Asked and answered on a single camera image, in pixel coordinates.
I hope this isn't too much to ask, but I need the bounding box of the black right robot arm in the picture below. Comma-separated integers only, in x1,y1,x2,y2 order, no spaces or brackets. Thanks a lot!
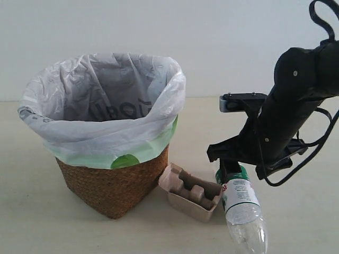
207,40,338,182

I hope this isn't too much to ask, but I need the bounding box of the white green plastic bin liner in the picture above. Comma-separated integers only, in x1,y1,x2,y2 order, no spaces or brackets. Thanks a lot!
17,52,186,170

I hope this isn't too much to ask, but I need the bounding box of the grey paper pulp tray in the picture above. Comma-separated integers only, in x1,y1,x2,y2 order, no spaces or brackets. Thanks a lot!
158,163,222,223

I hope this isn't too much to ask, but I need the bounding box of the woven brown wicker basket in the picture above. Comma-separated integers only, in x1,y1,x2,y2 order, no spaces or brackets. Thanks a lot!
56,147,168,220

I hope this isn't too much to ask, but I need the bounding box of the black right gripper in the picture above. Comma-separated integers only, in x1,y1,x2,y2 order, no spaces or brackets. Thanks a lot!
207,105,307,185

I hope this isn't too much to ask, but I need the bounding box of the black cable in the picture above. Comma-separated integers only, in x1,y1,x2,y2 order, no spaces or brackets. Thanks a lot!
255,0,339,187

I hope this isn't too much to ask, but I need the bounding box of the clear bottle green label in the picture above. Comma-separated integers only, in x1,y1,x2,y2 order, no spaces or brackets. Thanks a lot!
215,166,268,253

